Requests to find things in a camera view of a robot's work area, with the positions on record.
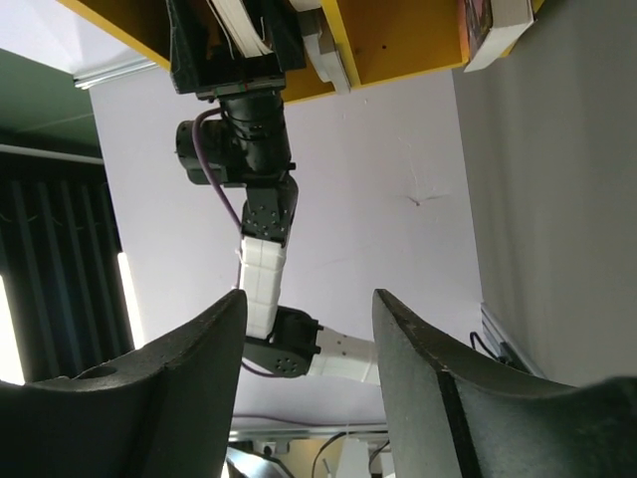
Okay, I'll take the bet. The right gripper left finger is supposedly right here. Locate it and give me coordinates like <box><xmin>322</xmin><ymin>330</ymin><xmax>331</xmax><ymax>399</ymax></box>
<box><xmin>1</xmin><ymin>290</ymin><xmax>247</xmax><ymax>477</ymax></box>

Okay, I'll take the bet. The yellow wooden shelf cabinet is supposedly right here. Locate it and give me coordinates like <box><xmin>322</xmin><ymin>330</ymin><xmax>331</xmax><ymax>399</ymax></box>
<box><xmin>57</xmin><ymin>0</ymin><xmax>546</xmax><ymax>105</ymax></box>

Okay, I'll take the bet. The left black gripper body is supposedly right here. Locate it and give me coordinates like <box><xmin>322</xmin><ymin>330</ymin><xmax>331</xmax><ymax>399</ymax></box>
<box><xmin>168</xmin><ymin>1</ymin><xmax>307</xmax><ymax>98</ymax></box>

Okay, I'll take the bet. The purple 117-Storey Treehouse book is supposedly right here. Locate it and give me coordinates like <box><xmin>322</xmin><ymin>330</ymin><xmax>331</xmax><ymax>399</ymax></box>
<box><xmin>457</xmin><ymin>0</ymin><xmax>534</xmax><ymax>73</ymax></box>

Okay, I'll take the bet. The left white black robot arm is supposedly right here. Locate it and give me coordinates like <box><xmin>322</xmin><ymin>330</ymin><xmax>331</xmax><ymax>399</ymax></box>
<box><xmin>166</xmin><ymin>1</ymin><xmax>379</xmax><ymax>384</ymax></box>

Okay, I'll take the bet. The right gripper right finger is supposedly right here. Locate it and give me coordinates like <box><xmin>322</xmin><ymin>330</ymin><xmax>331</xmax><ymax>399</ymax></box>
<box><xmin>372</xmin><ymin>289</ymin><xmax>636</xmax><ymax>477</ymax></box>

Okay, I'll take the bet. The aluminium mounting rail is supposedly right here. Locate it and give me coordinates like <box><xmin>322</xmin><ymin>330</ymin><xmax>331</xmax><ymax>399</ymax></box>
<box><xmin>469</xmin><ymin>303</ymin><xmax>546</xmax><ymax>378</ymax></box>

